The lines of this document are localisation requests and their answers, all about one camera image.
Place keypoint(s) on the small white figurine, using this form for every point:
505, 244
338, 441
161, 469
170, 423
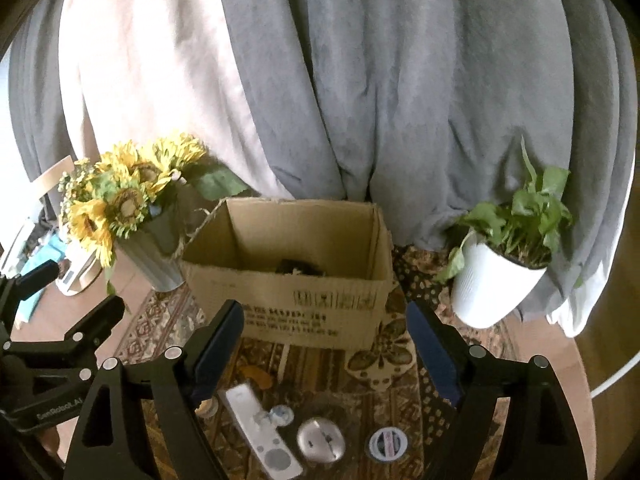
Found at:
277, 415

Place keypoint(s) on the teal cloth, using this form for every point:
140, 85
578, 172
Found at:
37, 265

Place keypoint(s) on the grey ribbed vase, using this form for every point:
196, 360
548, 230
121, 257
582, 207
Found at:
155, 265

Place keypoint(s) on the cream white curtain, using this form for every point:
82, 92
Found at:
150, 60

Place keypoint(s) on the narrow grey curtain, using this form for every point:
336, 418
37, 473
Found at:
35, 110

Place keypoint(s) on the brown cardboard box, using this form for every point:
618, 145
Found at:
280, 290

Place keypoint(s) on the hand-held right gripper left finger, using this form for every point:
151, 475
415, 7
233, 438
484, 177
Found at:
220, 350

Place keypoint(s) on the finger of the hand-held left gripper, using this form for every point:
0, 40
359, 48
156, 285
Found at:
30, 277
95, 322

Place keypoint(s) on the round tape with white label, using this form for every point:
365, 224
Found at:
386, 444

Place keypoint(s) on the patterned brown tablecloth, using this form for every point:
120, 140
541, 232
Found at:
320, 375

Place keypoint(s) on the white digital scale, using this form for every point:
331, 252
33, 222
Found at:
75, 272

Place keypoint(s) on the yellow sunflower bouquet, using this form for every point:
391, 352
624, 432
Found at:
125, 200

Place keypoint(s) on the white remote control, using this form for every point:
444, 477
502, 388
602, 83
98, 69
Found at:
245, 410

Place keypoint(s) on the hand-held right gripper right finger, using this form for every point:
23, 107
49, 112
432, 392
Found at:
432, 355

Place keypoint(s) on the wide grey curtain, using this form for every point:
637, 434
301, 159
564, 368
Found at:
400, 85

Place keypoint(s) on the dark thing in box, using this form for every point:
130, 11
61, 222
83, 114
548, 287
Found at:
300, 267

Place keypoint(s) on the white sheer curtain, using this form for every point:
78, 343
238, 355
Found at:
600, 300

